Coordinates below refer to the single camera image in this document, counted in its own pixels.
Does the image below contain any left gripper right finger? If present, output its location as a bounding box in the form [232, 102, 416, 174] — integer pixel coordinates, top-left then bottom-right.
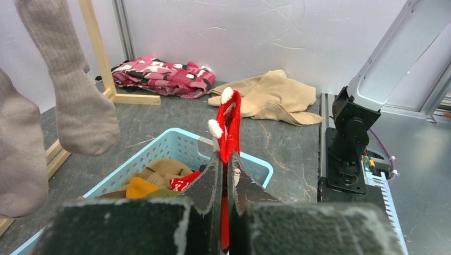
[227, 152, 404, 254]

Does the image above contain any toothed cable rail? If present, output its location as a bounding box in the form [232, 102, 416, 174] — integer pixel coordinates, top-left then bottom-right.
[365, 172, 408, 254]

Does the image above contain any grey brown striped sock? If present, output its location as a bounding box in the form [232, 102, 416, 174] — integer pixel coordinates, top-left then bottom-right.
[1, 71, 48, 219]

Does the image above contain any olive yellow sock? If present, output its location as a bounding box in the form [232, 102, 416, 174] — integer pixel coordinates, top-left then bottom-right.
[99, 158, 195, 200]

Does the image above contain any wooden rack frame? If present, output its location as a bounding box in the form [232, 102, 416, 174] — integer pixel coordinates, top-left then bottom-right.
[1, 1, 161, 232]

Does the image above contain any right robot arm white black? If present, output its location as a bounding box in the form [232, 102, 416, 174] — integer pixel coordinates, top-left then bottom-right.
[321, 1, 450, 195]

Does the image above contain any red sock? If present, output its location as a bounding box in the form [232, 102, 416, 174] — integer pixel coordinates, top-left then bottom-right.
[170, 171, 201, 192]
[208, 87, 241, 253]

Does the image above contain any beige cloth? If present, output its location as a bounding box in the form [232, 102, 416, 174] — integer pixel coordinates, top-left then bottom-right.
[207, 70, 324, 126]

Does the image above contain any pink camouflage bag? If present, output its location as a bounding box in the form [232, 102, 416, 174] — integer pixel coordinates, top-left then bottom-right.
[112, 55, 216, 99]

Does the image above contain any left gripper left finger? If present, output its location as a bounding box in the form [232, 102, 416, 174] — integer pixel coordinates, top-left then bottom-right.
[33, 152, 223, 254]

